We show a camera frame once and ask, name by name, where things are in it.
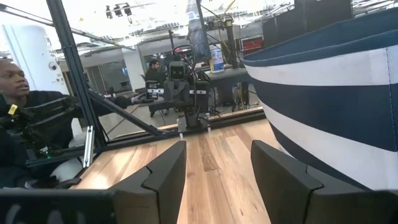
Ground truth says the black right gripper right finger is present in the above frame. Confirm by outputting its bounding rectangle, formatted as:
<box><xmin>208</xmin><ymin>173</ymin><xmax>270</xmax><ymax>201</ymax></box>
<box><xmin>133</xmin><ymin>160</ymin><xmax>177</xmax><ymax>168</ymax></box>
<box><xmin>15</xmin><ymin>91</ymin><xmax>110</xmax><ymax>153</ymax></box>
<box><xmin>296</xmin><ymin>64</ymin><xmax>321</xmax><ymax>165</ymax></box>
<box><xmin>250</xmin><ymin>139</ymin><xmax>371</xmax><ymax>224</ymax></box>

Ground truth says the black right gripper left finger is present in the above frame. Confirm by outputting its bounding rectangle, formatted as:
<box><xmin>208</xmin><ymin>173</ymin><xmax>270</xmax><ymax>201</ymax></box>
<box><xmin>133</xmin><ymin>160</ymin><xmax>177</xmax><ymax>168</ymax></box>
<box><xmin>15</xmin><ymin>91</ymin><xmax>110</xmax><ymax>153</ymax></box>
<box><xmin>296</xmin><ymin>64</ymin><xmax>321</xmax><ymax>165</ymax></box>
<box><xmin>108</xmin><ymin>140</ymin><xmax>187</xmax><ymax>224</ymax></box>

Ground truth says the navy white-striped fabric basket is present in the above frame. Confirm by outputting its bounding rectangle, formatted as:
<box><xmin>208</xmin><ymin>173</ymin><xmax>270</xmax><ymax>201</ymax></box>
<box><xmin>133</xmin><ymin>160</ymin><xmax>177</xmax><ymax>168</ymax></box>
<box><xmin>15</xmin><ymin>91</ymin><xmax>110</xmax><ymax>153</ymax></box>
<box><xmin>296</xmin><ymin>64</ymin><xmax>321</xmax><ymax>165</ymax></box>
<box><xmin>241</xmin><ymin>7</ymin><xmax>398</xmax><ymax>190</ymax></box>

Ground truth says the person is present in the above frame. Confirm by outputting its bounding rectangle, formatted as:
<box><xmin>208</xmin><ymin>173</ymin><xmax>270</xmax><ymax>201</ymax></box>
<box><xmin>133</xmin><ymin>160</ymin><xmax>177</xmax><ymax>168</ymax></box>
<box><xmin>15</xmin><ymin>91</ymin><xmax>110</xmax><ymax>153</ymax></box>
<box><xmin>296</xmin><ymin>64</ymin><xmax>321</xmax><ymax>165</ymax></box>
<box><xmin>0</xmin><ymin>58</ymin><xmax>147</xmax><ymax>187</ymax></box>
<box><xmin>144</xmin><ymin>59</ymin><xmax>169</xmax><ymax>85</ymax></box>

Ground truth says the person's hand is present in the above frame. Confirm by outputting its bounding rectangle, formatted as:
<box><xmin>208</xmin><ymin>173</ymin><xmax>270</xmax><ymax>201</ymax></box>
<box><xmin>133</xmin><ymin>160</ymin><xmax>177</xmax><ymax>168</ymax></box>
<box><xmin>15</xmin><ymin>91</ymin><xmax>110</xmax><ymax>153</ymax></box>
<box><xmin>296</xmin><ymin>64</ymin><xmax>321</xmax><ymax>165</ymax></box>
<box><xmin>132</xmin><ymin>95</ymin><xmax>154</xmax><ymax>105</ymax></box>

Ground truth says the white wipes canister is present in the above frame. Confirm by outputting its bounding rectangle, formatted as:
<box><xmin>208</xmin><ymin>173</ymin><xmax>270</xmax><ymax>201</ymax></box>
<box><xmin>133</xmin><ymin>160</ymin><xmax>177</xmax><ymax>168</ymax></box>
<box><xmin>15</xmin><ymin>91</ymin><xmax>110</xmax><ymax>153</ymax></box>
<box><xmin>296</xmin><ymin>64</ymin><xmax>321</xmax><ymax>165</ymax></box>
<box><xmin>210</xmin><ymin>46</ymin><xmax>225</xmax><ymax>73</ymax></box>

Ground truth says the grey work table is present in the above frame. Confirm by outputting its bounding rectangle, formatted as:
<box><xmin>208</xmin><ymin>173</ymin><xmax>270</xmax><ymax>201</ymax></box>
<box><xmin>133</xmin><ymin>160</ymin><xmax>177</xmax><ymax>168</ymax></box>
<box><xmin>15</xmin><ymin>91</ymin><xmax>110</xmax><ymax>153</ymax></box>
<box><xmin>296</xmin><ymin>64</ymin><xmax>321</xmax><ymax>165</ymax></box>
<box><xmin>205</xmin><ymin>67</ymin><xmax>253</xmax><ymax>107</ymax></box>

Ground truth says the dark hanging banner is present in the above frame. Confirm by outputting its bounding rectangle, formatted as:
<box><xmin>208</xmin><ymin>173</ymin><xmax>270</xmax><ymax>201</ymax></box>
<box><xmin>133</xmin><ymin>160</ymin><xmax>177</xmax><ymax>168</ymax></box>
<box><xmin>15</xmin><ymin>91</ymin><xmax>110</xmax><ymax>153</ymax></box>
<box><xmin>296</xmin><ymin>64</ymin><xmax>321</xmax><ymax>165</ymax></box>
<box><xmin>186</xmin><ymin>0</ymin><xmax>213</xmax><ymax>62</ymax></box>

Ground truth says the red tool chest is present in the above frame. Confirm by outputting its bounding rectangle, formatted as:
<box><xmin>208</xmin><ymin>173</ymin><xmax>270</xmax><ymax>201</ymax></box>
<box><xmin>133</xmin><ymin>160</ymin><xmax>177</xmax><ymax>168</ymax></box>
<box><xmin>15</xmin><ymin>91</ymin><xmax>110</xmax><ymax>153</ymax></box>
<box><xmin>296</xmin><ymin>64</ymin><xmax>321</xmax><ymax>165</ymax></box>
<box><xmin>241</xmin><ymin>36</ymin><xmax>264</xmax><ymax>54</ymax></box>

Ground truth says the ceiling spotlight cluster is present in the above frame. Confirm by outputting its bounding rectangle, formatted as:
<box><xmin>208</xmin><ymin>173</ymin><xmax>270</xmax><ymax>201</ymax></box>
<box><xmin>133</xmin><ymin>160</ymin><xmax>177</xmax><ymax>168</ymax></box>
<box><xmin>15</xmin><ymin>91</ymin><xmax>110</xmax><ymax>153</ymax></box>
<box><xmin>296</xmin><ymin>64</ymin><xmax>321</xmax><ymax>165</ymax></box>
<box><xmin>104</xmin><ymin>2</ymin><xmax>133</xmax><ymax>20</ymax></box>

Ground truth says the black partition panel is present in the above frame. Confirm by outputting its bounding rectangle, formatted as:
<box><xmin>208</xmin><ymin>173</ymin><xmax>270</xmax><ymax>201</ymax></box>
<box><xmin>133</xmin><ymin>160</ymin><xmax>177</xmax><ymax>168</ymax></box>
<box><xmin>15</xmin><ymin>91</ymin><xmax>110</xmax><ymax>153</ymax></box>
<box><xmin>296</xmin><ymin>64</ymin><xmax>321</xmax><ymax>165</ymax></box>
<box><xmin>262</xmin><ymin>0</ymin><xmax>354</xmax><ymax>48</ymax></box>

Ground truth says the black aluminium table frame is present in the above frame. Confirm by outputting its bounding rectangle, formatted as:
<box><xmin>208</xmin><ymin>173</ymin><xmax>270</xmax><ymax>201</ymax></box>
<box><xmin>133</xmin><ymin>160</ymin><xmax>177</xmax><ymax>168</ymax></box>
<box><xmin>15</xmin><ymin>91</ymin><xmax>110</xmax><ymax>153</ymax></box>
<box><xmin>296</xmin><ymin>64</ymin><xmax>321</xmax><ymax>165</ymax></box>
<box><xmin>0</xmin><ymin>0</ymin><xmax>267</xmax><ymax>170</ymax></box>

